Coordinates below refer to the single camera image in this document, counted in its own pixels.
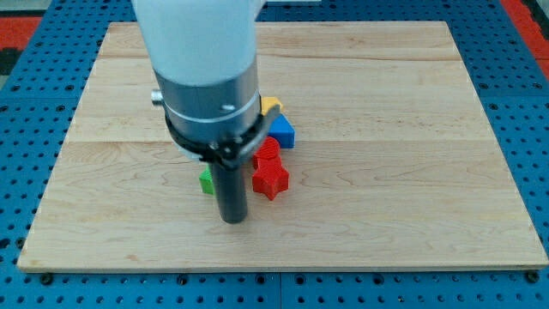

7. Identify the blue triangle block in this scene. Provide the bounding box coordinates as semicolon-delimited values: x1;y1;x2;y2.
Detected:
268;114;295;148

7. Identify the red cylinder block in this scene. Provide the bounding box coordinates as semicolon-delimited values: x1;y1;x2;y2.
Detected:
252;136;281;169

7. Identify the light wooden board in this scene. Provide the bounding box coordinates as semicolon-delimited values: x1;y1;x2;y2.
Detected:
17;21;548;273

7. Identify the green block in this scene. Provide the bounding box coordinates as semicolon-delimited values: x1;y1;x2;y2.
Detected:
199;166;214;195

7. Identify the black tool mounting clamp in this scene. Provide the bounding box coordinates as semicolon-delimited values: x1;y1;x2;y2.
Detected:
165;106;281;169

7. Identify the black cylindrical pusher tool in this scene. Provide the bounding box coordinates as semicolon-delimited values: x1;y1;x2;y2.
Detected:
209;164;248;224

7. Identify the yellow block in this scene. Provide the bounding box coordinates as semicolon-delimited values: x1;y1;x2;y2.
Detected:
261;96;284;116

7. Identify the red star block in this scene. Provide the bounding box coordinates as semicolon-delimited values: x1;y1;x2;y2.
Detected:
252;156;290;201

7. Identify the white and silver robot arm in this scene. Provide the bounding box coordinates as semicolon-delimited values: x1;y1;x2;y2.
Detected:
132;0;264;161

